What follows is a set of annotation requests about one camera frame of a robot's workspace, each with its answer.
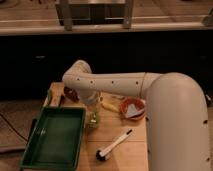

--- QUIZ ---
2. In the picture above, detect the green plastic tray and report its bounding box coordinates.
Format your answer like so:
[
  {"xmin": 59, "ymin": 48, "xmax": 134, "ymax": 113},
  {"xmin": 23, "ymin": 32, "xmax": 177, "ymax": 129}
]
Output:
[{"xmin": 20, "ymin": 107, "xmax": 86, "ymax": 171}]

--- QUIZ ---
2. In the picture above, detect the orange bowl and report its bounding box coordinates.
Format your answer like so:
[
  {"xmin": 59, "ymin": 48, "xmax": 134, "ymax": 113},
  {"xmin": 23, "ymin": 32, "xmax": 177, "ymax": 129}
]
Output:
[{"xmin": 119, "ymin": 98, "xmax": 145, "ymax": 121}]

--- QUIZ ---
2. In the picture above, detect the white handled dish brush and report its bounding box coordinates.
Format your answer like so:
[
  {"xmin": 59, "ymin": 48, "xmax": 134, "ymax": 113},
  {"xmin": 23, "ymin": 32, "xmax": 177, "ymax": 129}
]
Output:
[{"xmin": 96, "ymin": 129, "xmax": 132, "ymax": 161}]

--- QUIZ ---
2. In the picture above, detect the yellow banana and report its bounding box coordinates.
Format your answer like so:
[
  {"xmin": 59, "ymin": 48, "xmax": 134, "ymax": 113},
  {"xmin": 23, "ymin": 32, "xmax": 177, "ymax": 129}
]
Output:
[{"xmin": 101, "ymin": 102, "xmax": 119, "ymax": 113}]

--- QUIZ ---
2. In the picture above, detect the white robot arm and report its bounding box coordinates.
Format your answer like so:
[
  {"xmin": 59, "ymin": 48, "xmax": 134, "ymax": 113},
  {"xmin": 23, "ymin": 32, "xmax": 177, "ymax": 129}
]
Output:
[{"xmin": 62, "ymin": 60, "xmax": 211, "ymax": 171}]

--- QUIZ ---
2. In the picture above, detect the dark red bowl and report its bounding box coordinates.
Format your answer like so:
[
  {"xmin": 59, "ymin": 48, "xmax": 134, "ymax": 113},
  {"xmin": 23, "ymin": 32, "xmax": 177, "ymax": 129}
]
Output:
[{"xmin": 64, "ymin": 87, "xmax": 79, "ymax": 102}]

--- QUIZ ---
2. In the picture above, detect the white napkin in bowl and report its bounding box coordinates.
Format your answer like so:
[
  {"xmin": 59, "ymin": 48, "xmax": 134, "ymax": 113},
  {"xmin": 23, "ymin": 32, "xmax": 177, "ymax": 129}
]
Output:
[{"xmin": 125, "ymin": 104, "xmax": 144, "ymax": 118}]

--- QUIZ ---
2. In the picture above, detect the black cable left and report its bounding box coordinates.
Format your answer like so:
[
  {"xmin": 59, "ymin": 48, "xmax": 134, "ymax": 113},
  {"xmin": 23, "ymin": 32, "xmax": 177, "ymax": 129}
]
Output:
[{"xmin": 0, "ymin": 113, "xmax": 29, "ymax": 143}]

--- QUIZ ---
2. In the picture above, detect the green handled utensil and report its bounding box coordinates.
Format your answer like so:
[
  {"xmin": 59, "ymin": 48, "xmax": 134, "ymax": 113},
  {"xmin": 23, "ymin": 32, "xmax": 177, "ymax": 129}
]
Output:
[{"xmin": 47, "ymin": 89, "xmax": 52, "ymax": 106}]

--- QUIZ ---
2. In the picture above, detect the white stool frame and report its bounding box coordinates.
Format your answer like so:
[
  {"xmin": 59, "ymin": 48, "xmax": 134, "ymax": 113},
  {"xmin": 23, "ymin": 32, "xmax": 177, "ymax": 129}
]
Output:
[{"xmin": 55, "ymin": 0, "xmax": 134, "ymax": 31}]

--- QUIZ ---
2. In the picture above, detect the green plastic cup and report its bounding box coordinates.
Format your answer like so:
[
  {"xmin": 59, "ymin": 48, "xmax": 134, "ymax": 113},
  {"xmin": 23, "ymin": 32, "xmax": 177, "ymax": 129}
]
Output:
[{"xmin": 87, "ymin": 112, "xmax": 100, "ymax": 129}]

